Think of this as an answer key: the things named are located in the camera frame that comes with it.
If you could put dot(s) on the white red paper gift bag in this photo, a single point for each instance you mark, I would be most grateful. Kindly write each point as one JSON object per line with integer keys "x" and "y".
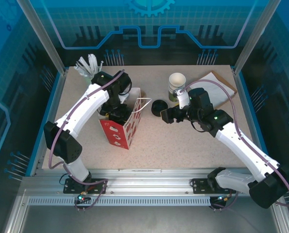
{"x": 115, "y": 136}

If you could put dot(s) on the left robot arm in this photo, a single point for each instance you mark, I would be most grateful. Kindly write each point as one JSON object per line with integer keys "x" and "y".
{"x": 86, "y": 109}

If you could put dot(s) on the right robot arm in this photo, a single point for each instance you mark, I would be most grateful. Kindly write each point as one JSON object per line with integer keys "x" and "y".
{"x": 244, "y": 150}

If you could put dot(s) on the black cup lid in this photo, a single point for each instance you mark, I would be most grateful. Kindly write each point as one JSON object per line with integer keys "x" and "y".
{"x": 157, "y": 106}

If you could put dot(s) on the stack of white napkins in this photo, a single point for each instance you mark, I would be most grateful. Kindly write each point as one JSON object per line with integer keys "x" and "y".
{"x": 217, "y": 89}

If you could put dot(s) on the stack of green paper cups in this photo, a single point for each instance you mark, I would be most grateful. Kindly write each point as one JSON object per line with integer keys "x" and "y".
{"x": 176, "y": 81}

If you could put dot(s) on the white napkins on brown paper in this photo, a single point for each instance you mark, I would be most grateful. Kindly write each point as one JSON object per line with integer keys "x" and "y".
{"x": 228, "y": 85}

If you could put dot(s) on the right base LED board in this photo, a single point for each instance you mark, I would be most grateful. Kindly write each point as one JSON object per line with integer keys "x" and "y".
{"x": 222, "y": 198}

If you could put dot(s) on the base led board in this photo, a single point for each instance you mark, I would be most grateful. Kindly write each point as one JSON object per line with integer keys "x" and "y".
{"x": 82, "y": 198}
{"x": 222, "y": 198}

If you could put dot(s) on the left base LED board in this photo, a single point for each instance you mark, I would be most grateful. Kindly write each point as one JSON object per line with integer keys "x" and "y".
{"x": 82, "y": 198}

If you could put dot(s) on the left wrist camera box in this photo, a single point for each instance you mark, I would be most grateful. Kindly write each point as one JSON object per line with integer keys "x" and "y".
{"x": 124, "y": 98}

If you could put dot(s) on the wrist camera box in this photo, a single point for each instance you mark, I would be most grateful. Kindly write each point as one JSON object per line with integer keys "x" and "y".
{"x": 182, "y": 99}
{"x": 124, "y": 98}

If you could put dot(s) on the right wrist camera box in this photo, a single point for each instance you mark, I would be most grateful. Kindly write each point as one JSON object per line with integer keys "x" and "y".
{"x": 182, "y": 99}

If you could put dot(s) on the aluminium mounting rail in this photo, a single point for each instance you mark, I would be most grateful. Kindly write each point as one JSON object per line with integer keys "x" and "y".
{"x": 147, "y": 179}

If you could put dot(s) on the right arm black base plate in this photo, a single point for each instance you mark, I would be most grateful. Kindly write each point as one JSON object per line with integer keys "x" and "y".
{"x": 200, "y": 185}

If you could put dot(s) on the aluminium frame post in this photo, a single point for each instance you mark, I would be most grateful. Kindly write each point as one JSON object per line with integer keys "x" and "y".
{"x": 253, "y": 38}
{"x": 45, "y": 38}

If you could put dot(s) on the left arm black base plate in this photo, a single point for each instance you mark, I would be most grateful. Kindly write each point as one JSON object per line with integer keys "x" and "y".
{"x": 99, "y": 187}

